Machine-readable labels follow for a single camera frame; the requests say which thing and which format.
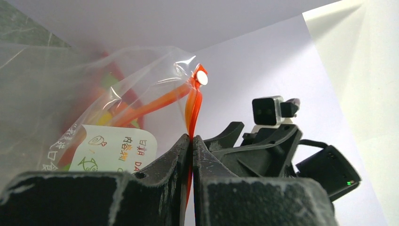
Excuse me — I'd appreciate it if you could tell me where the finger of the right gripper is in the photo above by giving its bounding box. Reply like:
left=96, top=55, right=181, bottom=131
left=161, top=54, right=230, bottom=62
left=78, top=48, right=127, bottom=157
left=204, top=121, right=244, bottom=152

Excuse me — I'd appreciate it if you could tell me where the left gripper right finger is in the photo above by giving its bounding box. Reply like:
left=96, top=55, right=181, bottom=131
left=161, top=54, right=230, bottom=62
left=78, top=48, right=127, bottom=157
left=192, top=136, right=337, bottom=226

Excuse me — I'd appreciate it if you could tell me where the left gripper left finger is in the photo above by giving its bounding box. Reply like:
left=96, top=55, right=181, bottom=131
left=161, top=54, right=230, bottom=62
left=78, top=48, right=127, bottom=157
left=0, top=134, right=191, bottom=226

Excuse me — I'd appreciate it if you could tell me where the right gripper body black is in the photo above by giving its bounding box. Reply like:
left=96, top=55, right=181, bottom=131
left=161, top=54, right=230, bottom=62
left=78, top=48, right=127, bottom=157
left=212, top=124, right=303, bottom=178

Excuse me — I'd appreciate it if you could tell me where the clear zip top bag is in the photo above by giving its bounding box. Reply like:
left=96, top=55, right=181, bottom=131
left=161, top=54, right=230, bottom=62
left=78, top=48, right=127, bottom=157
left=0, top=42, right=209, bottom=188

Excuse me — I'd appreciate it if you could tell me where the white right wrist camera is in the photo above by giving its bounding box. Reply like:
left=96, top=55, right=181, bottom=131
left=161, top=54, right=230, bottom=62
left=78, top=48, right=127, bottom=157
left=252, top=96, right=301, bottom=126

